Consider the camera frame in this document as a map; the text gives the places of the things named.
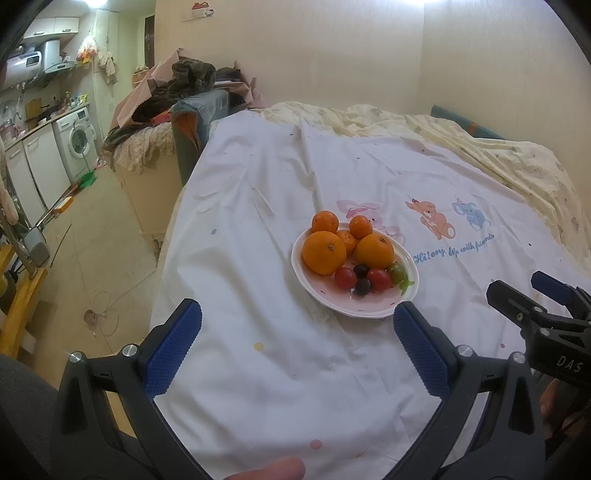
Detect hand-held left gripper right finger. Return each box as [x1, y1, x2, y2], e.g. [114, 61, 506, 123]
[383, 301, 548, 480]

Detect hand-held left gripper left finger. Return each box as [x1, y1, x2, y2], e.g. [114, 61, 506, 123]
[51, 298, 214, 480]

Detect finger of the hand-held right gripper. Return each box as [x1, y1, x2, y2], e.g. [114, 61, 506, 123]
[530, 271, 591, 321]
[486, 279, 557, 344]

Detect pink strawberry-pattern plate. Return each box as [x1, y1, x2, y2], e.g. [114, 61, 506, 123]
[291, 225, 420, 319]

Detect medium orange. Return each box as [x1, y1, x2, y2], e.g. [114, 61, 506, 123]
[356, 233, 395, 270]

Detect small mandarin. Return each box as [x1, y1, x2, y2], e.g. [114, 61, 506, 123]
[336, 230, 358, 256]
[311, 210, 340, 234]
[349, 215, 374, 240]

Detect large orange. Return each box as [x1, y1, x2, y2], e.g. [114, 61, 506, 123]
[302, 231, 347, 276]

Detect person's right hand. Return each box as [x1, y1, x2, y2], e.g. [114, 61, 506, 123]
[537, 382, 564, 441]

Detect person's left hand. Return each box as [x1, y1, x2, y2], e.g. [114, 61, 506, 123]
[221, 456, 306, 480]

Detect pale yellow blanket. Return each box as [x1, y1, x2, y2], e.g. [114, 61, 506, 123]
[259, 100, 583, 259]

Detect beige cabinet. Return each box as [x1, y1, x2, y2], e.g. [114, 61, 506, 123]
[115, 154, 185, 241]

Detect yellow wooden stool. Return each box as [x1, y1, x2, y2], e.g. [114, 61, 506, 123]
[0, 242, 49, 358]

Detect grey metal pedal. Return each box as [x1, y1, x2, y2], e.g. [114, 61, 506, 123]
[22, 227, 51, 269]

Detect teal pillow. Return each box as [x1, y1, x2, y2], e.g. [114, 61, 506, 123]
[430, 104, 506, 140]

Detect white cartoon-print bed sheet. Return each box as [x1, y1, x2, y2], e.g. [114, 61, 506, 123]
[150, 110, 591, 480]

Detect white kitchen cabinets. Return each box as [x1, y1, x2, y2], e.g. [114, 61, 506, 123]
[2, 122, 72, 232]

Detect grey-blue chair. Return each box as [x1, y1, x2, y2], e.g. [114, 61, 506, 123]
[170, 89, 232, 186]

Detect white washing machine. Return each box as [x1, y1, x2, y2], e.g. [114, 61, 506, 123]
[52, 107, 99, 184]

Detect pile of dark clothes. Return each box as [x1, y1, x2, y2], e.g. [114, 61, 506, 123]
[104, 58, 252, 144]

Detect hanging plastic bag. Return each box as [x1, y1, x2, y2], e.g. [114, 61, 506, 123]
[76, 36, 100, 64]

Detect white water heater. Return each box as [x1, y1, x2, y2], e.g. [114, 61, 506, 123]
[4, 39, 62, 88]

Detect wire loop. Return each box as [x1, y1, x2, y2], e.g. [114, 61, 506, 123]
[84, 292, 122, 339]

